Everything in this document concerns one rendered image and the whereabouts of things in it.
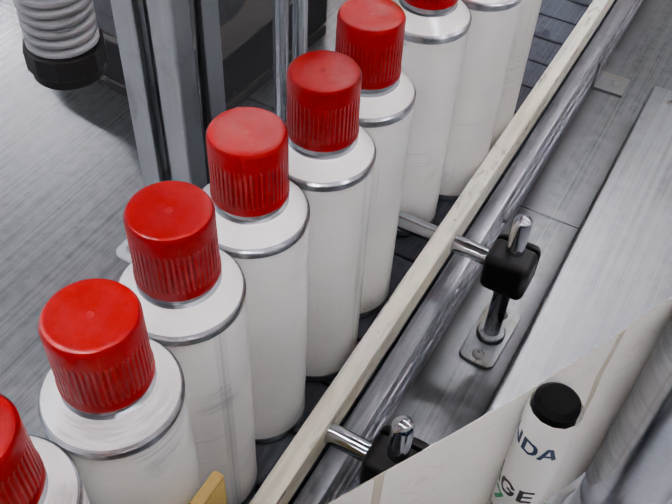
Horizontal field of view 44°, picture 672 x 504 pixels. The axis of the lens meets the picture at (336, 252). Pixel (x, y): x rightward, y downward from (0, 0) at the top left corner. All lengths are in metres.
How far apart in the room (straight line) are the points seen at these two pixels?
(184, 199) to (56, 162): 0.43
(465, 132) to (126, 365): 0.35
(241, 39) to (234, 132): 0.41
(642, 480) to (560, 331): 0.17
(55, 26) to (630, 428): 0.29
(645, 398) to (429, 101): 0.23
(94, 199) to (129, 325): 0.42
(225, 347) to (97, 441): 0.07
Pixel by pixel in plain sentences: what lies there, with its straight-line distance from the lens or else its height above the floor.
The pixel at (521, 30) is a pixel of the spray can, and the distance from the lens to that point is 0.59.
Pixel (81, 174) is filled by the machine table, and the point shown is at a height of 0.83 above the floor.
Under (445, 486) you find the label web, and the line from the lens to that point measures 0.31.
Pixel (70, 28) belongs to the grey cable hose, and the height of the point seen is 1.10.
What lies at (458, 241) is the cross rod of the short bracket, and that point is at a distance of 0.54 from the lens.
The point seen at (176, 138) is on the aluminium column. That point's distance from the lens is 0.54.
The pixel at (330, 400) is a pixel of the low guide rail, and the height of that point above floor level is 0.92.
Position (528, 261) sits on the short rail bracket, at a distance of 0.53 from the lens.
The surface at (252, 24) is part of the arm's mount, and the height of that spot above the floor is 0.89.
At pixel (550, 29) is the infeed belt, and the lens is 0.81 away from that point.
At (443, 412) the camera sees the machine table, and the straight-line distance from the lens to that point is 0.56.
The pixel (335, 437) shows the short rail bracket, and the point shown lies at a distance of 0.45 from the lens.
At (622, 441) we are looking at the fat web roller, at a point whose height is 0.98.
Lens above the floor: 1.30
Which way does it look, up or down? 48 degrees down
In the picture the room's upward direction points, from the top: 3 degrees clockwise
